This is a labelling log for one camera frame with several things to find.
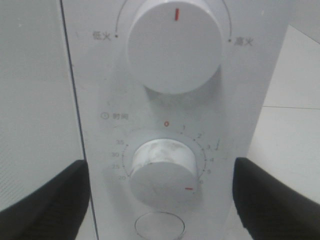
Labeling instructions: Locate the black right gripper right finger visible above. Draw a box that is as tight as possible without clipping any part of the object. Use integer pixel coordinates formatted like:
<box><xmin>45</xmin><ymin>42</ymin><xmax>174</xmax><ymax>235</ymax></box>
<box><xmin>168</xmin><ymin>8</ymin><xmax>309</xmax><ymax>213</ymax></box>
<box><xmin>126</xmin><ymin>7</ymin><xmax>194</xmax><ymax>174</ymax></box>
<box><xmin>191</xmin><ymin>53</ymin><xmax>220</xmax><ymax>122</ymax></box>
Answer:
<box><xmin>232</xmin><ymin>157</ymin><xmax>320</xmax><ymax>240</ymax></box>

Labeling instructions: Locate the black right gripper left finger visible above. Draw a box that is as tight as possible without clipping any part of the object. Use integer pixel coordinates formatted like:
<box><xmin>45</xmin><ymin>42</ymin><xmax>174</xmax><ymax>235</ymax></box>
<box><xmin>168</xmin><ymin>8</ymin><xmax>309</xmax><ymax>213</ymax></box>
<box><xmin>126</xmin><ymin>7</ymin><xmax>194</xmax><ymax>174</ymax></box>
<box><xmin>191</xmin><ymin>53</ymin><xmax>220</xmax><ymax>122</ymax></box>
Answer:
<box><xmin>0</xmin><ymin>160</ymin><xmax>90</xmax><ymax>240</ymax></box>

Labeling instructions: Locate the white microwave door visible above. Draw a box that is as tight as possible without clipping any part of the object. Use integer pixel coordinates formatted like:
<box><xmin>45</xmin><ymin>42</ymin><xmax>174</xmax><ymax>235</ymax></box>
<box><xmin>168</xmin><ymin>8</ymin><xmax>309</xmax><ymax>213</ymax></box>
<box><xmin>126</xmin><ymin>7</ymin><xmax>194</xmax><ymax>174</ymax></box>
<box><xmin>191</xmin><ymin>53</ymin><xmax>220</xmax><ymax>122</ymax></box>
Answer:
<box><xmin>0</xmin><ymin>0</ymin><xmax>97</xmax><ymax>240</ymax></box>

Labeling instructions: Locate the round white door button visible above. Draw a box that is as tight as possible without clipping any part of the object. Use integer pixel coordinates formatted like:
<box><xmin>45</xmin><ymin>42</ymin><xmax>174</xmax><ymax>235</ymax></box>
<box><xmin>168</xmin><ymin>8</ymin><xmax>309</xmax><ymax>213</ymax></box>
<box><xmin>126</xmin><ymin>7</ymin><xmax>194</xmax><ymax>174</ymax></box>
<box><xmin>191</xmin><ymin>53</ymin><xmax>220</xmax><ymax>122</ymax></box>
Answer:
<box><xmin>134</xmin><ymin>211</ymin><xmax>186</xmax><ymax>240</ymax></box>

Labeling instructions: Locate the white lower timer knob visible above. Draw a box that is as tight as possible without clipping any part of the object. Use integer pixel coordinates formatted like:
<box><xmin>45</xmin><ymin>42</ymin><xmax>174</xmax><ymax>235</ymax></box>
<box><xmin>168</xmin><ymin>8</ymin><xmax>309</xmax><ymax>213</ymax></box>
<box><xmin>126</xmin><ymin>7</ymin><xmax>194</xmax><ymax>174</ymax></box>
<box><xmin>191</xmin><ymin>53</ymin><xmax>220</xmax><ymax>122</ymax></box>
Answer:
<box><xmin>129</xmin><ymin>138</ymin><xmax>199</xmax><ymax>209</ymax></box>

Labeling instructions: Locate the white microwave oven body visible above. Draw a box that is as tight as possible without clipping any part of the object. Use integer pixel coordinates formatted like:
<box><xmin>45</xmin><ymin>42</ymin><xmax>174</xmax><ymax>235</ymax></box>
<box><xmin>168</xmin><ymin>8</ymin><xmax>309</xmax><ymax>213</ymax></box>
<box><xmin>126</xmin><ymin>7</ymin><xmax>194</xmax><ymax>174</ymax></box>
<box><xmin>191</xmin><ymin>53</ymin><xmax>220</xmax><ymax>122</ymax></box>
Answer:
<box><xmin>0</xmin><ymin>0</ymin><xmax>294</xmax><ymax>240</ymax></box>

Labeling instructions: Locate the white upper power knob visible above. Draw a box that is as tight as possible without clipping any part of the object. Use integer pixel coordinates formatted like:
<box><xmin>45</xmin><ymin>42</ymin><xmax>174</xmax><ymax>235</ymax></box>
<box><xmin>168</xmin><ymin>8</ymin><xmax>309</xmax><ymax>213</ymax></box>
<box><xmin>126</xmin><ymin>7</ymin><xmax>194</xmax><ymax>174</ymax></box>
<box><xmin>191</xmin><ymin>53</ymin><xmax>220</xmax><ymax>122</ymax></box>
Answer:
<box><xmin>125</xmin><ymin>0</ymin><xmax>223</xmax><ymax>95</ymax></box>

